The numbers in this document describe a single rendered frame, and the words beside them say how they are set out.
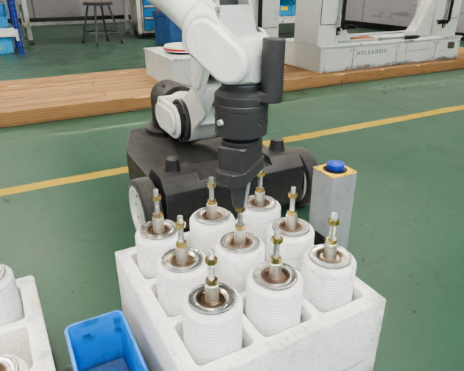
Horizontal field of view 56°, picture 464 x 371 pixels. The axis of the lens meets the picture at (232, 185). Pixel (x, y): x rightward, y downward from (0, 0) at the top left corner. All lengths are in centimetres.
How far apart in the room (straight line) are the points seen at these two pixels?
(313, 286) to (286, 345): 12
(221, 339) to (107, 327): 30
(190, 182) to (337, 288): 58
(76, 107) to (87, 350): 184
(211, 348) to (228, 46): 45
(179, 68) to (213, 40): 214
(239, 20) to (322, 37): 226
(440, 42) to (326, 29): 117
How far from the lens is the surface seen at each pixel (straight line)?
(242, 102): 68
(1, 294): 83
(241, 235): 81
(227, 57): 65
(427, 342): 107
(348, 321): 81
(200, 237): 90
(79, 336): 92
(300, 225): 89
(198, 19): 68
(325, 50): 336
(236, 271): 81
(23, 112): 258
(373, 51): 368
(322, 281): 79
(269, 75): 68
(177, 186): 120
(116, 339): 95
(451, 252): 140
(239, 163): 71
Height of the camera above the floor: 70
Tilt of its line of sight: 25 degrees down
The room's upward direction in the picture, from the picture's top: straight up
